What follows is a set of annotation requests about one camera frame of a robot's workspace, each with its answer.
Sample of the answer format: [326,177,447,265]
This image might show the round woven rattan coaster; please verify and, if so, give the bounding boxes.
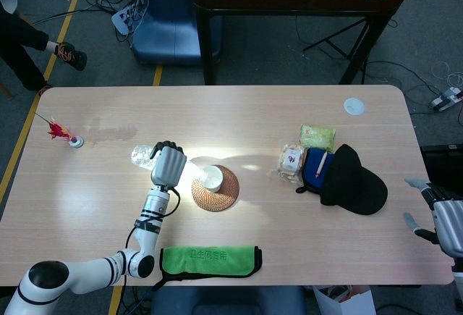
[190,164,241,213]

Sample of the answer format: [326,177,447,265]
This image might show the red feather shuttlecock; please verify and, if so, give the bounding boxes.
[35,112,85,148]

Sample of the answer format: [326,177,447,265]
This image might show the white pen red tip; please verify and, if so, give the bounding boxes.
[315,151,328,178]

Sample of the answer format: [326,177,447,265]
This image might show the black orange shoe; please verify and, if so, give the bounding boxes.
[54,41,88,72]

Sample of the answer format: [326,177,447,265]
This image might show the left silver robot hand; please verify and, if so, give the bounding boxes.
[148,140,188,188]

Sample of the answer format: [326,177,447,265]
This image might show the green snack packet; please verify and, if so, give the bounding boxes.
[299,123,336,151]

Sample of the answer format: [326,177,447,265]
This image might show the green microfiber cloth black trim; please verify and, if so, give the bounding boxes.
[151,245,263,291]

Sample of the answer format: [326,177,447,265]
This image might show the blue cloth black trim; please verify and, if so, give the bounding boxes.
[295,147,336,195]

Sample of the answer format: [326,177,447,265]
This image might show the black cap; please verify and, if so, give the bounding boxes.
[320,143,388,217]

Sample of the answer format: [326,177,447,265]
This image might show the white paper bag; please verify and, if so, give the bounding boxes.
[313,285,375,315]

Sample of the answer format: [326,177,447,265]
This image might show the transparent plastic water bottle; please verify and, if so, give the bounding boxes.
[130,143,209,182]

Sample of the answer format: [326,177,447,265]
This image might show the white round grommet cover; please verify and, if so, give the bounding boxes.
[342,97,365,116]

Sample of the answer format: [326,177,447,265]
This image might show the white paper cup green print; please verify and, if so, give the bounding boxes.
[200,164,224,192]

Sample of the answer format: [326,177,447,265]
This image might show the dark blue robot chest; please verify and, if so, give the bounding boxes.
[150,285,307,315]

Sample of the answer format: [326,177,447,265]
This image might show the black box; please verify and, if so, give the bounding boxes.
[420,143,463,195]

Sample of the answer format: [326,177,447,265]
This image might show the clear snack bag white label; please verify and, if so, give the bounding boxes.
[269,143,307,182]

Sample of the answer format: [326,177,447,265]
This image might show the brown mahjong table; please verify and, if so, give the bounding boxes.
[190,0,409,85]

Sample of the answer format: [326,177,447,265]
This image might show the person leg black trousers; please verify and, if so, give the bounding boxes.
[0,3,51,93]

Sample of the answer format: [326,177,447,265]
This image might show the white power strip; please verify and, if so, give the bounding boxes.
[111,1,145,36]

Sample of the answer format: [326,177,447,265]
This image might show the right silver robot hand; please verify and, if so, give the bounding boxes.
[403,177,463,258]

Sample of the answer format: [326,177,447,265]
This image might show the grey power strip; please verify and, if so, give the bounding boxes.
[429,88,463,112]

